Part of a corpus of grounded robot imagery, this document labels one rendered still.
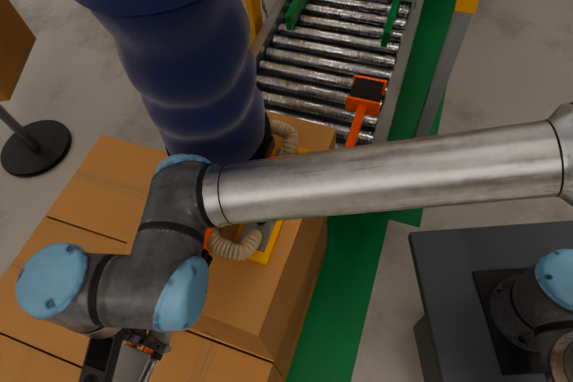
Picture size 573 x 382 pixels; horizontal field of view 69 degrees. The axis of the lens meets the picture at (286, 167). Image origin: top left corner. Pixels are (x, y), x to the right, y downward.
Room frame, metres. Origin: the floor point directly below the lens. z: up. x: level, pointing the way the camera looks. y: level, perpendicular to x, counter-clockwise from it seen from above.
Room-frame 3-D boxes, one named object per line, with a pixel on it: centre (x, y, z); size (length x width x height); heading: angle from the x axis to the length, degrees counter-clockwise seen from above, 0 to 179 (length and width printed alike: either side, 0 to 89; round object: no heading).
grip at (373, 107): (0.71, -0.23, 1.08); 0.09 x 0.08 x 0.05; 65
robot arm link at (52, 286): (0.19, 0.30, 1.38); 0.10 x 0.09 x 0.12; 80
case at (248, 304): (0.54, 0.15, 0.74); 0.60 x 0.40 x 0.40; 154
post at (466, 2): (1.19, -0.69, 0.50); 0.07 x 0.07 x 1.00; 65
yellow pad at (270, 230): (0.51, 0.05, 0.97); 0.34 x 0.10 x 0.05; 155
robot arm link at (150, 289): (0.18, 0.19, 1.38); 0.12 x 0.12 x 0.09; 80
